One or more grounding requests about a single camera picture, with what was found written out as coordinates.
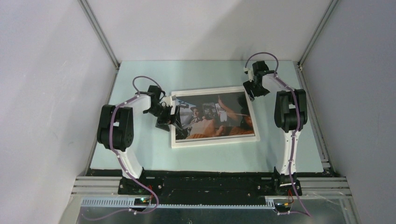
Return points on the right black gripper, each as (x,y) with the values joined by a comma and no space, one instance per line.
(248,86)

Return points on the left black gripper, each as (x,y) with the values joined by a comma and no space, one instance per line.
(168,119)

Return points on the wooden picture frame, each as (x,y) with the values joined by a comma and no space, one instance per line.
(205,127)

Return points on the printed photo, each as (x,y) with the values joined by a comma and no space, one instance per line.
(229,112)

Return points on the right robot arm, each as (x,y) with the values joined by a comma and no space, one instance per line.
(290,115)

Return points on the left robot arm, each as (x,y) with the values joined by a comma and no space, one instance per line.
(116,133)

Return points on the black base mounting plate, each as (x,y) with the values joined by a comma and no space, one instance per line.
(211,188)

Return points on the right corner aluminium profile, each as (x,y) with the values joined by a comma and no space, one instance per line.
(318,30)

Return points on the corner aluminium profile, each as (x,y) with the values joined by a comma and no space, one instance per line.
(94,22)
(318,30)

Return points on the left corner aluminium profile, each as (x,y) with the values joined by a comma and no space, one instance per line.
(94,22)

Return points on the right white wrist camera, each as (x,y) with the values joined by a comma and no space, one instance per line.
(250,73)

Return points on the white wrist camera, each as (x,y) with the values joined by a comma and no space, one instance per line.
(250,73)
(168,101)

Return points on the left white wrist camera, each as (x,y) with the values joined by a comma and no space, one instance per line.
(168,101)

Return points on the grey slotted cable duct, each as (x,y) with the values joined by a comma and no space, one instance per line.
(137,202)

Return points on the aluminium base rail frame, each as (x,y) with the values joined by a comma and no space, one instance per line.
(326,199)

